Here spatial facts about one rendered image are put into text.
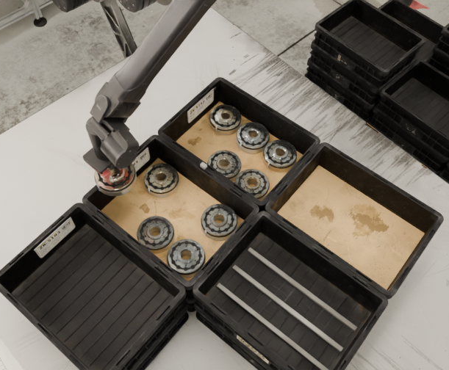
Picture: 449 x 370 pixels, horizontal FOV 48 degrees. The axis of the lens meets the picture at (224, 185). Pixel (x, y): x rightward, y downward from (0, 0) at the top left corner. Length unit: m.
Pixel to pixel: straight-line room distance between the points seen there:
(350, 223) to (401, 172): 0.38
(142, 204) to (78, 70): 1.67
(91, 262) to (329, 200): 0.71
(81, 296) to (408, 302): 0.93
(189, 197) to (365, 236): 0.52
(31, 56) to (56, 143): 1.42
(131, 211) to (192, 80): 0.67
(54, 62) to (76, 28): 0.30
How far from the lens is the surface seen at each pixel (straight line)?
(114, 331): 1.37
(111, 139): 1.10
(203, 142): 1.60
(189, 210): 1.47
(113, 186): 1.28
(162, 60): 1.03
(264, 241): 1.43
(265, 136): 1.59
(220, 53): 2.04
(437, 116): 2.46
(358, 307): 1.41
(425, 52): 2.89
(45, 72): 3.09
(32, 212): 1.71
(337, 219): 1.50
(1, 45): 3.33
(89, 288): 1.41
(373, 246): 1.49
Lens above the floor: 2.13
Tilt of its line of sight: 59 degrees down
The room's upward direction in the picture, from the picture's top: 2 degrees clockwise
